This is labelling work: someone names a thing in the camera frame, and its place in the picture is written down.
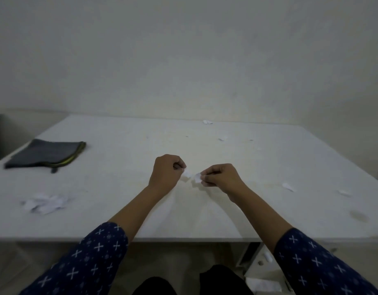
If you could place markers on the person's right hand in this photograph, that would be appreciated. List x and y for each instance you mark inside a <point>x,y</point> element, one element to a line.
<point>224,178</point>

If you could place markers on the person's left hand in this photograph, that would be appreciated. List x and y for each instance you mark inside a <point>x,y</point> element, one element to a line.
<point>164,173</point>

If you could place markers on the person's right fingers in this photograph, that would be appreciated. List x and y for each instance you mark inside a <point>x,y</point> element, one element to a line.
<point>207,177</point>

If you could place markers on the person's left fingers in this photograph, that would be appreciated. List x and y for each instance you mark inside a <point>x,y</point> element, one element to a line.
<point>179,164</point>

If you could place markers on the small torn white paper piece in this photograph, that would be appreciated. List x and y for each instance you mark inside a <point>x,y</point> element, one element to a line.
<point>186,175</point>
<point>197,178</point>

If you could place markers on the person's left forearm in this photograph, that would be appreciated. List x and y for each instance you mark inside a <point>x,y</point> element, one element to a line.
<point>115,236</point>

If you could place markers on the person's right forearm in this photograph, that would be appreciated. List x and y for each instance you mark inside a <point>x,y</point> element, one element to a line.
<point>284,242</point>

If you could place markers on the white drawer cabinet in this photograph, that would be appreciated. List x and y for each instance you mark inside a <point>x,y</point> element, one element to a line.
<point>259,261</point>

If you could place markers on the person's right leg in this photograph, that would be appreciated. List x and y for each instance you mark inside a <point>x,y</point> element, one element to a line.
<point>222,281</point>

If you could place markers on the person's leg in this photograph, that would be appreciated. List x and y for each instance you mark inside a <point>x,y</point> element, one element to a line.
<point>153,287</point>
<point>222,281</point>

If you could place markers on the person's left leg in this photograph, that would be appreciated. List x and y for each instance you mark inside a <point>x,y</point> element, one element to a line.
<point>153,287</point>

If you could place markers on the grey zipper pouch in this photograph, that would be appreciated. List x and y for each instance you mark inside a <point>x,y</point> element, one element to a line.
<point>43,154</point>

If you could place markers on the pile of torn paper scraps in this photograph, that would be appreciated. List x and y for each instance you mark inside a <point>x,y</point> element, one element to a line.
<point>45,203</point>

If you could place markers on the grey chair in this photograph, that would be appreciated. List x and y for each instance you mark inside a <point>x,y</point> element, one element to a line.
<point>4,135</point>

